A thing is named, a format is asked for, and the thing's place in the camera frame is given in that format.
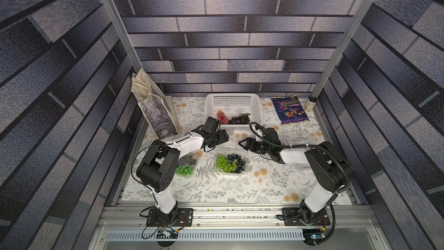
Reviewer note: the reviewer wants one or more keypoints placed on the dark red grape bunch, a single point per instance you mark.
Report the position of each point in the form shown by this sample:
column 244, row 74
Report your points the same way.
column 242, row 119

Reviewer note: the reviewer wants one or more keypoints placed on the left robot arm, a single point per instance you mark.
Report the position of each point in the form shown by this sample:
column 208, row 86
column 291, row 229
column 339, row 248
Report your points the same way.
column 158, row 166

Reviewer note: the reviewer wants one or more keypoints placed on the green grape bunch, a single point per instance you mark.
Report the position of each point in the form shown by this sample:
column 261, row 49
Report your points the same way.
column 222, row 163
column 184, row 171

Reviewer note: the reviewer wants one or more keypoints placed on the dark blue grape bunch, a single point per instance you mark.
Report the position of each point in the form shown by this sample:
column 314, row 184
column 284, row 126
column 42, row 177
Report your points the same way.
column 236, row 164

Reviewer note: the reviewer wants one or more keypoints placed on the purple candy bag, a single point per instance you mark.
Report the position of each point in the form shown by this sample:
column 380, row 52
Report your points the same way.
column 289, row 110

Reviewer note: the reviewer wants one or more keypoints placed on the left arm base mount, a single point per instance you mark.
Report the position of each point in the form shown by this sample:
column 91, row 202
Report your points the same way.
column 178, row 217

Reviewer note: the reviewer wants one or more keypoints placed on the white plastic basket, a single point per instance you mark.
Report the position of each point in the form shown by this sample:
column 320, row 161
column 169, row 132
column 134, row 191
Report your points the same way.
column 234, row 104

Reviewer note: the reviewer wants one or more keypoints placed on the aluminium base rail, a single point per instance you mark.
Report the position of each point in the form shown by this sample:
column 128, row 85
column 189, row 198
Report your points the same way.
column 355, row 226

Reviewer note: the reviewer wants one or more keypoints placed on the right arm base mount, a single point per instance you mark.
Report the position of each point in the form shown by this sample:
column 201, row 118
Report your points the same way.
column 294, row 217

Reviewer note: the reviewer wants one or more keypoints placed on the aluminium frame post right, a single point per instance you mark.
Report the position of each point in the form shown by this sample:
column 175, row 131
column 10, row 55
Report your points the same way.
column 344, row 42

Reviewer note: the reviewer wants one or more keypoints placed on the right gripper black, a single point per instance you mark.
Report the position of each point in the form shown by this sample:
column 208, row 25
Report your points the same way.
column 252, row 144

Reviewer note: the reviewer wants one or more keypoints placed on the beige tote bag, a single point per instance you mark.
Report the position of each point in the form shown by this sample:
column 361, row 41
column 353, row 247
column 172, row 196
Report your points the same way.
column 156, row 107

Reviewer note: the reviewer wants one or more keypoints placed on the pink grape bunch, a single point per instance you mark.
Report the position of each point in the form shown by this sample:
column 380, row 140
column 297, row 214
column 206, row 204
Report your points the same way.
column 222, row 118

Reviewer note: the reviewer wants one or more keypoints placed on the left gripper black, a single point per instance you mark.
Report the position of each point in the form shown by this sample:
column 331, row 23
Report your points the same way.
column 224, row 135

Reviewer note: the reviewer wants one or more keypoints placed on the aluminium frame post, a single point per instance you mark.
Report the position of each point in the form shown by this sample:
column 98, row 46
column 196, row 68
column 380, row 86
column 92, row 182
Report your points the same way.
column 122, row 33
column 344, row 42

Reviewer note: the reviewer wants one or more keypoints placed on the small black grape bunch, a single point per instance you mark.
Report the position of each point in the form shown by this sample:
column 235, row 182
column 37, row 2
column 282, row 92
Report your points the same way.
column 187, row 161

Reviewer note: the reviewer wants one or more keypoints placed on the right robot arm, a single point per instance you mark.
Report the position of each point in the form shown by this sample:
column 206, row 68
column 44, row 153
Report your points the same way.
column 331, row 169

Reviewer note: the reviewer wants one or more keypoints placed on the aluminium frame post left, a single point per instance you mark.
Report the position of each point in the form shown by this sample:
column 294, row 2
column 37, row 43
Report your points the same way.
column 122, row 33

